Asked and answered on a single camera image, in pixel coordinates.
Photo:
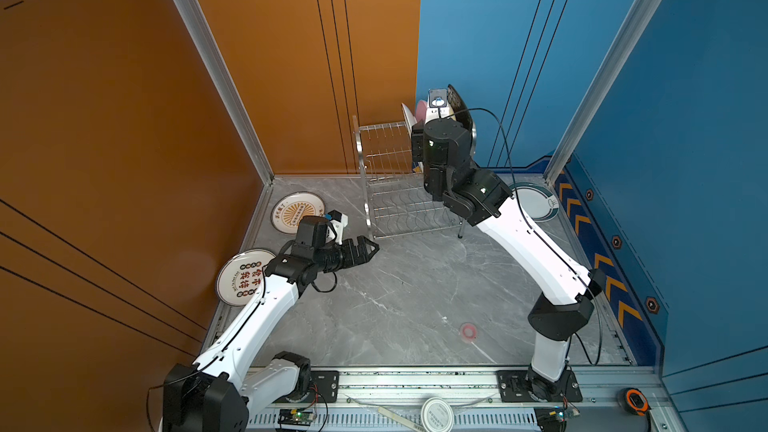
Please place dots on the pink round plate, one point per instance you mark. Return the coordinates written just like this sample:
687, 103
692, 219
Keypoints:
421, 111

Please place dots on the wooden stick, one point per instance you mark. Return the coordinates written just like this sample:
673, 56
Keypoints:
405, 422

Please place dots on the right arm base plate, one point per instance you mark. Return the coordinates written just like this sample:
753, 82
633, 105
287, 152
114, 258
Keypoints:
510, 385

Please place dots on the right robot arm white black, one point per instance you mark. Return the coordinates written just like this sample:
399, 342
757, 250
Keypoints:
483, 200

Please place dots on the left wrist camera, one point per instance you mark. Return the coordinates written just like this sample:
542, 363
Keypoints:
337, 224

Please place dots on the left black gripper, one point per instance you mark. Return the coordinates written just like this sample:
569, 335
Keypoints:
361, 254

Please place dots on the white plate red characters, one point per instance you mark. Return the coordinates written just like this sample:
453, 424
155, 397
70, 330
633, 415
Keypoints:
242, 277

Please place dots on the steel two-tier dish rack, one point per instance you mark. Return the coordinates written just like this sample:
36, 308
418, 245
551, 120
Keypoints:
395, 202

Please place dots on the green circuit board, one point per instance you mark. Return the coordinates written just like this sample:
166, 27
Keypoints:
296, 420
555, 419

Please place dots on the orange black tape measure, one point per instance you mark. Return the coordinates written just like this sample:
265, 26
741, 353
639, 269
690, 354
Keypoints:
633, 401

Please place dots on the white plate orange sunburst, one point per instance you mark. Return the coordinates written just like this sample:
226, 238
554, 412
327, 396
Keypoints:
287, 214

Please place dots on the green circuit board right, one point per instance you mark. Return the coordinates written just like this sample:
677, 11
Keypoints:
555, 419

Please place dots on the white plate dark green rim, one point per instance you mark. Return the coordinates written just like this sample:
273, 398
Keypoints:
537, 201

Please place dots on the black floral square plate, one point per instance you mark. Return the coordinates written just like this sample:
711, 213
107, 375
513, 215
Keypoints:
462, 115

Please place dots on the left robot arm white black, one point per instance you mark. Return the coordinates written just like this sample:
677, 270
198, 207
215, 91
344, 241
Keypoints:
215, 392

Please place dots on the green circuit board left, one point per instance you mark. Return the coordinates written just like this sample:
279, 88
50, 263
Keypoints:
296, 420

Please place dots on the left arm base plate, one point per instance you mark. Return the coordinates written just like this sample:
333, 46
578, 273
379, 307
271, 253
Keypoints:
325, 382

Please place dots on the aluminium front rail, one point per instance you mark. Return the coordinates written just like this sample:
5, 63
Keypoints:
400, 385

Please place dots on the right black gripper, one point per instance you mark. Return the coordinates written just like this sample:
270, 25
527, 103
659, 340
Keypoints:
424, 135

